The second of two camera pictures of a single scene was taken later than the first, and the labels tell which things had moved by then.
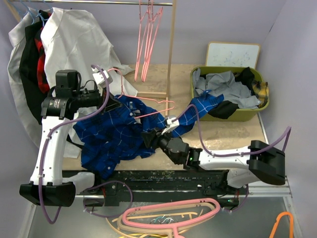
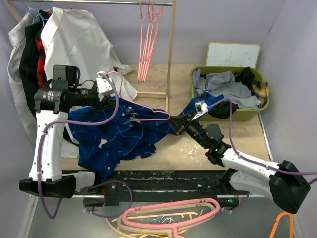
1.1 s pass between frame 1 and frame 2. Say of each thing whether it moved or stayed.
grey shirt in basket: stayed
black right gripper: moved
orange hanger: stayed
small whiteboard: stayed
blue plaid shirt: stayed
